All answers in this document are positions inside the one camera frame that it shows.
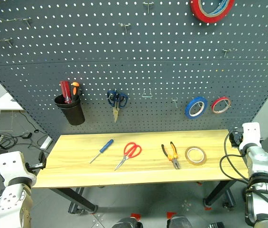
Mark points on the white power strip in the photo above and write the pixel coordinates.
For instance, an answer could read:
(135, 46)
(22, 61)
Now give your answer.
(46, 143)

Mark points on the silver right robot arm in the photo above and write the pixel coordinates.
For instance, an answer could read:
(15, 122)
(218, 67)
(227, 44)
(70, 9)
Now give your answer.
(259, 161)

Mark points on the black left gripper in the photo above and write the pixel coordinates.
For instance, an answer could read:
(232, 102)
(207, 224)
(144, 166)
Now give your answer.
(42, 160)

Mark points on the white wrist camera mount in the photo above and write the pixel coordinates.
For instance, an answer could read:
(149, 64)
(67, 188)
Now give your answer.
(10, 164)
(251, 134)

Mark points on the clear tan tape roll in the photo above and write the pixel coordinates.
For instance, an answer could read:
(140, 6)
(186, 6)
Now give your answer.
(187, 156)

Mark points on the orange black pliers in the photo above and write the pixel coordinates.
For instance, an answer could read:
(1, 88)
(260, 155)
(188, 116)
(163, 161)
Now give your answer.
(172, 158)

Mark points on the white side table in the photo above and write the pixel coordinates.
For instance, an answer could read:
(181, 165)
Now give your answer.
(4, 103)

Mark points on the black cup holder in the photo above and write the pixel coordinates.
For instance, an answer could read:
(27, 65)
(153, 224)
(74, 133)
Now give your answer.
(73, 112)

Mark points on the large red tape roll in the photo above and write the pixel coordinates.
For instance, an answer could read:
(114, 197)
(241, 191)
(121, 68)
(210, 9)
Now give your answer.
(196, 13)

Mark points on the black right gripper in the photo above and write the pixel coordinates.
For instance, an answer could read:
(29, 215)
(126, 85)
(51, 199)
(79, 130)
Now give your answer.
(236, 139)

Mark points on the long metal peg hook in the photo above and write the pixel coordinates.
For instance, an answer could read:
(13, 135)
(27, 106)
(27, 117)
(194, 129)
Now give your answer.
(15, 20)
(1, 41)

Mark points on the dark rounded shape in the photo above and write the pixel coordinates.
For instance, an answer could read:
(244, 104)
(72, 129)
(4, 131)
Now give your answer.
(126, 223)
(178, 222)

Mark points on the small metal peg hook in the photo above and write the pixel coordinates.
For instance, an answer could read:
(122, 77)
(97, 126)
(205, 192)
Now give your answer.
(126, 27)
(175, 102)
(225, 52)
(148, 6)

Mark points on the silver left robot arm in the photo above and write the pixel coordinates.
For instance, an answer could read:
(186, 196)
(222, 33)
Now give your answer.
(10, 202)

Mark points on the black power adapter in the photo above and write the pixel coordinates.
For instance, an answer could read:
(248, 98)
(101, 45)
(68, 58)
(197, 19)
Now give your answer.
(26, 135)

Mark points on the small red tape roll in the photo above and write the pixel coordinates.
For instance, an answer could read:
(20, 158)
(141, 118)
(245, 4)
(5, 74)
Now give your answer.
(214, 105)

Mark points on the blue tape roll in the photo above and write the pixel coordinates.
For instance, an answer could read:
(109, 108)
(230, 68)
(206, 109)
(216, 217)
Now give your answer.
(187, 111)

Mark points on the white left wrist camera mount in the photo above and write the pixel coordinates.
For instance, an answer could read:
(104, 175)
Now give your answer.
(10, 164)

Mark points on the grey pegboard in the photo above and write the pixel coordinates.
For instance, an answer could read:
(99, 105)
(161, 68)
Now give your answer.
(148, 66)

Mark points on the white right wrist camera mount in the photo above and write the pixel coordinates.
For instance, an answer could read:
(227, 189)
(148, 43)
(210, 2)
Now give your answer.
(251, 134)

